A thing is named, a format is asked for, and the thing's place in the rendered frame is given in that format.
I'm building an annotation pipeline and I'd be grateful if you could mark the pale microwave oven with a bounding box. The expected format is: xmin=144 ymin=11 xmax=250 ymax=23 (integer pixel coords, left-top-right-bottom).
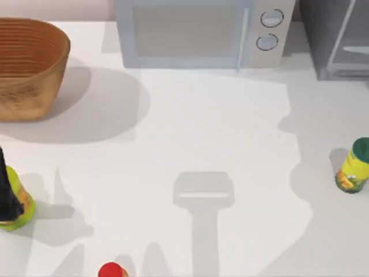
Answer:
xmin=112 ymin=0 xmax=296 ymax=70

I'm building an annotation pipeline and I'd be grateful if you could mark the grey microwave knob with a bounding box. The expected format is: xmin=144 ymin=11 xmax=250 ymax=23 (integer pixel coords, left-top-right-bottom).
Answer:
xmin=260 ymin=8 xmax=285 ymax=28
xmin=255 ymin=32 xmax=279 ymax=52

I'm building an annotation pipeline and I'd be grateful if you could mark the red-lidded bottle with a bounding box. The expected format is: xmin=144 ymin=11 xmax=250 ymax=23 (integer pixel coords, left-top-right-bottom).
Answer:
xmin=97 ymin=261 xmax=130 ymax=277

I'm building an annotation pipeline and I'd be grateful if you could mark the brown woven basket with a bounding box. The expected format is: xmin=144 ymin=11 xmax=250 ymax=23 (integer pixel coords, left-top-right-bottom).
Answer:
xmin=0 ymin=18 xmax=71 ymax=122

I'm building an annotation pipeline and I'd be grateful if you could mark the green-lidded yellow can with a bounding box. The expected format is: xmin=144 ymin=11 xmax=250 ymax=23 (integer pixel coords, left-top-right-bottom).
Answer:
xmin=334 ymin=137 xmax=369 ymax=194

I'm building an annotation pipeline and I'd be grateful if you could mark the yellow-green can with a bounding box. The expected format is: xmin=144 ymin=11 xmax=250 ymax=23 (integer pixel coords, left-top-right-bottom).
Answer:
xmin=0 ymin=166 xmax=37 ymax=231

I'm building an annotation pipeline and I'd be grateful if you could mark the grey cabinet with dark inside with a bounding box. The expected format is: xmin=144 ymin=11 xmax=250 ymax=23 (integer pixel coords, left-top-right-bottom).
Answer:
xmin=298 ymin=0 xmax=369 ymax=82

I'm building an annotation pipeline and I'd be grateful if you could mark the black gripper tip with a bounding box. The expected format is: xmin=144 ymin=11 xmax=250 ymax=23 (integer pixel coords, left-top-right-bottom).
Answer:
xmin=0 ymin=146 xmax=25 ymax=222

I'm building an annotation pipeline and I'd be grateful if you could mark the microwave door handle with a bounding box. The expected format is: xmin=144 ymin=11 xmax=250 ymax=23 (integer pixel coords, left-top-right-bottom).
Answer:
xmin=235 ymin=6 xmax=250 ymax=73

